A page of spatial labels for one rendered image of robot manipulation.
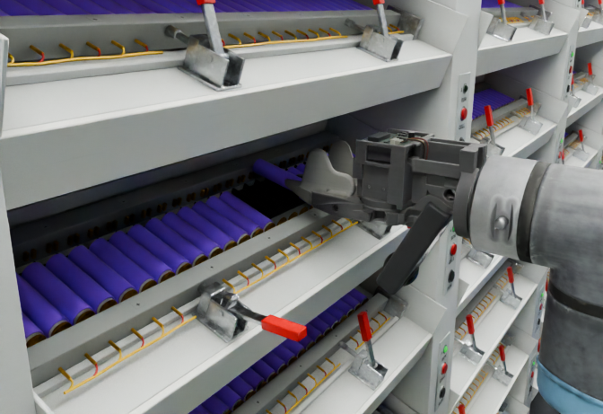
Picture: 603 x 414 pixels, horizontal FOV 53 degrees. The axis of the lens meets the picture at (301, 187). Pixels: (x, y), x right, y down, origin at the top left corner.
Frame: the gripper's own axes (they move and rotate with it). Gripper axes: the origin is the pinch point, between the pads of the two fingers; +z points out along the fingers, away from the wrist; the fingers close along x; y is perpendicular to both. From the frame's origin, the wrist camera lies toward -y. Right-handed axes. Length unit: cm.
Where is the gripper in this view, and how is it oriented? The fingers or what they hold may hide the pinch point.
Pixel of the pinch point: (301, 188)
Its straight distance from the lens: 68.0
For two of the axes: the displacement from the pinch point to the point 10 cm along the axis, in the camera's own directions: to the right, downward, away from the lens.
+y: 0.0, -9.6, -2.9
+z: -8.3, -1.7, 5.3
